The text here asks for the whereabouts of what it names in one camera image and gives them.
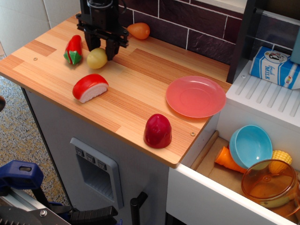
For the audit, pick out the blue and white milk carton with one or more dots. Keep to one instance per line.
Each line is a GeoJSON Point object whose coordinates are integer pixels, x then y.
{"type": "Point", "coordinates": [276, 67]}

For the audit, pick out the pink plastic plate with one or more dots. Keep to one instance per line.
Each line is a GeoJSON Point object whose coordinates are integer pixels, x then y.
{"type": "Point", "coordinates": [195, 97]}

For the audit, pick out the light blue plastic bowl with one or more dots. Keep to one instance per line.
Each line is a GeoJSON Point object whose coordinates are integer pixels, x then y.
{"type": "Point", "coordinates": [249, 145]}

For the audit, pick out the transparent orange plastic pot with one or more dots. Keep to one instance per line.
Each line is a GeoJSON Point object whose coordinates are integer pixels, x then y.
{"type": "Point", "coordinates": [279, 193]}

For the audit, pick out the white toy sink basin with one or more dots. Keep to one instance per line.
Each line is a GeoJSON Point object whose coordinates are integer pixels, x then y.
{"type": "Point", "coordinates": [201, 192]}

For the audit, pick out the yellow toy corn cob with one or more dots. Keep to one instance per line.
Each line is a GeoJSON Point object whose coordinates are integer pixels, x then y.
{"type": "Point", "coordinates": [279, 162]}

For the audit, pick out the grey toy ice dispenser panel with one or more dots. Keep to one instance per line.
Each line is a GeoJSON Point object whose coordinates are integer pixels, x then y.
{"type": "Point", "coordinates": [99, 172]}

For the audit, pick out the orange toy ice cream cone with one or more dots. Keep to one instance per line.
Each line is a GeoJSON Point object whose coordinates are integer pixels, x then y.
{"type": "Point", "coordinates": [225, 159]}

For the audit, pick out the yellow toy potato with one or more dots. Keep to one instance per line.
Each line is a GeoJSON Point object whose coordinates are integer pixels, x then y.
{"type": "Point", "coordinates": [97, 58]}

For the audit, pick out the black cabinet door handle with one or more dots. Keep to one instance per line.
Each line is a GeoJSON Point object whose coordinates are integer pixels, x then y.
{"type": "Point", "coordinates": [135, 205]}

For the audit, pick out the blue clamp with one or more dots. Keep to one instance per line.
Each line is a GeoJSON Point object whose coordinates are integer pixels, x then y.
{"type": "Point", "coordinates": [20, 175]}

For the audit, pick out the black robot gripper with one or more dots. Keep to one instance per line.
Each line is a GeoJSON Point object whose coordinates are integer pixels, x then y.
{"type": "Point", "coordinates": [100, 21]}

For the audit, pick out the dark red toy pepper half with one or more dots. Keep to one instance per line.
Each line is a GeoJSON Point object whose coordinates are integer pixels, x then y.
{"type": "Point", "coordinates": [158, 132]}

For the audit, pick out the orange toy fruit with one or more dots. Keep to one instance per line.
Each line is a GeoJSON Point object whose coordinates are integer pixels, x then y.
{"type": "Point", "coordinates": [139, 30]}

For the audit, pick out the black ridged clamp bar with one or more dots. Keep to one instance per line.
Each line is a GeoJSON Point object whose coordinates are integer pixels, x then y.
{"type": "Point", "coordinates": [102, 216]}

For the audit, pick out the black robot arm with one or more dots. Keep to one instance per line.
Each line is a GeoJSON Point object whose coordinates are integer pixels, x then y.
{"type": "Point", "coordinates": [100, 2]}

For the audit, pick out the red toy chili pepper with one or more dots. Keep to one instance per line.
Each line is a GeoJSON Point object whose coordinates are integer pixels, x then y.
{"type": "Point", "coordinates": [73, 52]}

